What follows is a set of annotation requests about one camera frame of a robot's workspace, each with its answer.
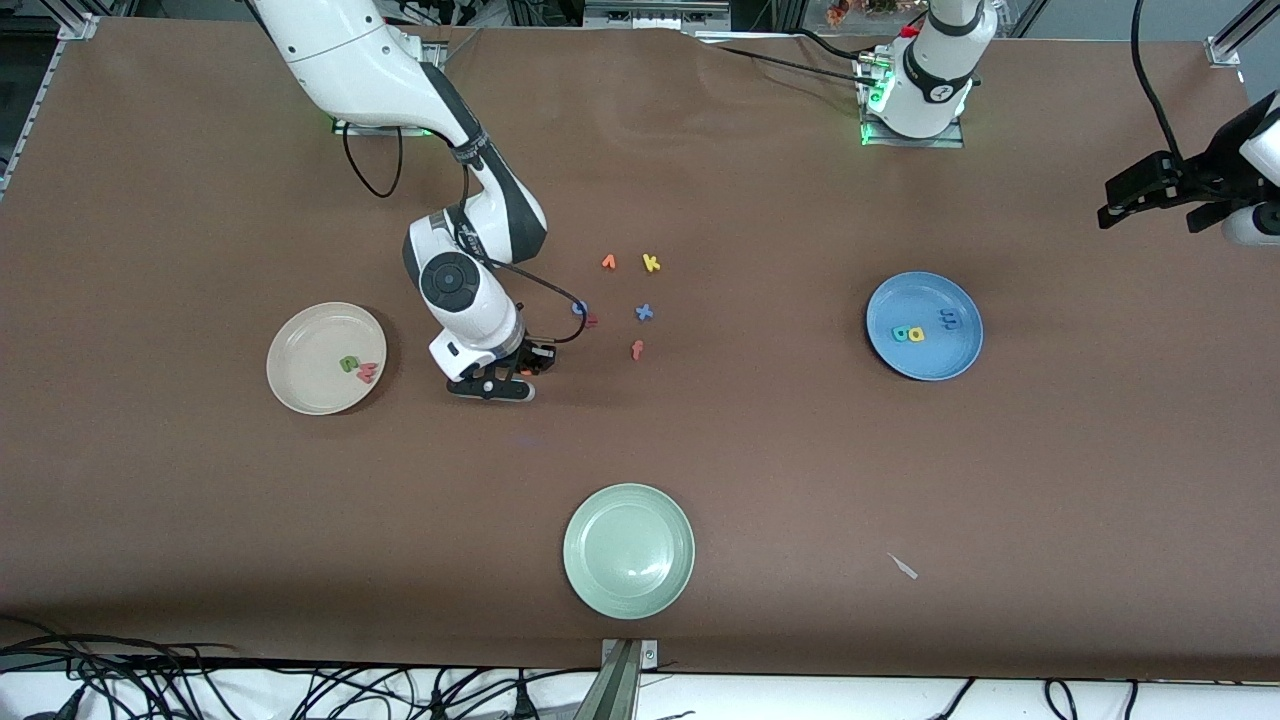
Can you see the blue foam letter m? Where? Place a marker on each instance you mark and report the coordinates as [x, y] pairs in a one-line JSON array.
[[949, 320]]

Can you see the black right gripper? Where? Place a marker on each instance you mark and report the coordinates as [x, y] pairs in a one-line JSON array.
[[533, 357]]

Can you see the pale green plate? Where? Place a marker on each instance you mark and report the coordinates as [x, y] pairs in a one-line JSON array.
[[628, 551]]

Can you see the pink foam letter w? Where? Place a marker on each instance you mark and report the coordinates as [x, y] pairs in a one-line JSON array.
[[367, 373]]

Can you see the aluminium frame profile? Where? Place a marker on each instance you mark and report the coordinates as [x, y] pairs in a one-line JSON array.
[[1240, 30], [45, 90]]

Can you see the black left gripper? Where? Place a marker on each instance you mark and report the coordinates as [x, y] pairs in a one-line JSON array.
[[1207, 179]]

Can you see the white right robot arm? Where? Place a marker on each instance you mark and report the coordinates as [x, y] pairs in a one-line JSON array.
[[340, 60]]

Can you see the orange dried flowers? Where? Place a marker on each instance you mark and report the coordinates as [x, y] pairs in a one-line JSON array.
[[840, 10]]

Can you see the grey metal camera bracket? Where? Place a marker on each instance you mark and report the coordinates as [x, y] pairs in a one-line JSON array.
[[620, 685]]

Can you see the small white paper scrap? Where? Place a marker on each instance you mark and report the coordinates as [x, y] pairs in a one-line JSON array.
[[903, 567]]

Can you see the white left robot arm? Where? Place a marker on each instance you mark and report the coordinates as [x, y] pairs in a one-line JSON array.
[[930, 80]]

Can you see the beige plate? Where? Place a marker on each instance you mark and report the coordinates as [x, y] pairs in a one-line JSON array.
[[310, 350]]

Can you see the brown table mat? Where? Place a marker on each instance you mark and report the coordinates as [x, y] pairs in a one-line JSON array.
[[1100, 450]]

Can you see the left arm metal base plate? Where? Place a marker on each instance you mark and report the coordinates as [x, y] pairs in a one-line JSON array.
[[950, 140]]

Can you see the blue plate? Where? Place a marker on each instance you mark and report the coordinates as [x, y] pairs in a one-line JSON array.
[[924, 360]]

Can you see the grey metal box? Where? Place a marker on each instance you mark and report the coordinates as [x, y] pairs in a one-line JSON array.
[[655, 12]]

